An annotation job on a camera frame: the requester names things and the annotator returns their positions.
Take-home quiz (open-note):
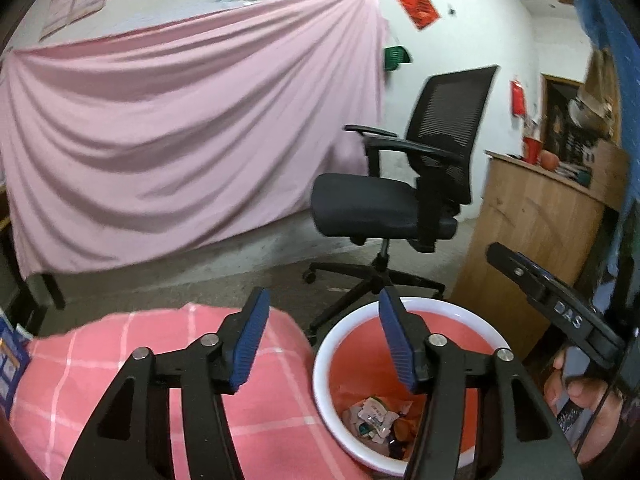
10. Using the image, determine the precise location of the red diamond wall poster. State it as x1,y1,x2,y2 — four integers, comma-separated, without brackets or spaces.
390,0,442,31

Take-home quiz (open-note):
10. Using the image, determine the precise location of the pile of wrappers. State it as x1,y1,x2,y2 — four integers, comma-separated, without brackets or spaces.
341,394,426,461

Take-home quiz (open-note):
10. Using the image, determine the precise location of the pink checked blanket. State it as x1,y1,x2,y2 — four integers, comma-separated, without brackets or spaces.
7,302,373,480

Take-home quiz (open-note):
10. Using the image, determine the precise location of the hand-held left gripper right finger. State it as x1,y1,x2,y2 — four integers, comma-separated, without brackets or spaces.
378,286,583,480

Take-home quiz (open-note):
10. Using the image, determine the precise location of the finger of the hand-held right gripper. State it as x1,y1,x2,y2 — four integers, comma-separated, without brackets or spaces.
487,242,571,301

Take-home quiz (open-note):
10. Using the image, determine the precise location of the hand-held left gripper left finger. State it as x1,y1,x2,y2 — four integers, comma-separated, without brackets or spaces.
61,286,272,480

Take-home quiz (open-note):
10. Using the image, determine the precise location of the orange plastic bucket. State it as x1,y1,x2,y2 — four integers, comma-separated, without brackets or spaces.
312,297,513,478

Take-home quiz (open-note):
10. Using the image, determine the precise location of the pink hanging sheet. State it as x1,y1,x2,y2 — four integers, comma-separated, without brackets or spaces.
0,0,391,278

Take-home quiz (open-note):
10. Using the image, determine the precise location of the person's right hand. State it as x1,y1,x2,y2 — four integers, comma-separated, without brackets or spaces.
542,347,626,466

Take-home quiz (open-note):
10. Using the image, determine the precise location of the black office chair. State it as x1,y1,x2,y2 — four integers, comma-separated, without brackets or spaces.
302,64,501,346

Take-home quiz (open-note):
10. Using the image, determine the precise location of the green plastic basket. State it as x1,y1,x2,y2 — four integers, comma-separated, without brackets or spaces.
382,45,413,72

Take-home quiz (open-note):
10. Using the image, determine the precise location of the blue cardboard box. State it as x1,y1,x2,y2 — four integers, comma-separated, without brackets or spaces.
0,310,32,413

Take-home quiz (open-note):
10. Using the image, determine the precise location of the wooden cabinet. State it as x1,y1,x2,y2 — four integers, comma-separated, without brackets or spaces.
450,150,631,361

